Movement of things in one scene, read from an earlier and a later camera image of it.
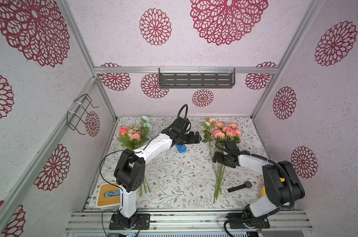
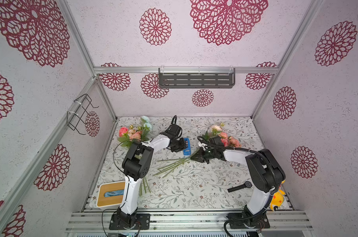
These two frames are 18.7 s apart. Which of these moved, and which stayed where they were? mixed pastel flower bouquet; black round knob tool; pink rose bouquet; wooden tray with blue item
Moved: pink rose bouquet
Stayed: wooden tray with blue item; mixed pastel flower bouquet; black round knob tool
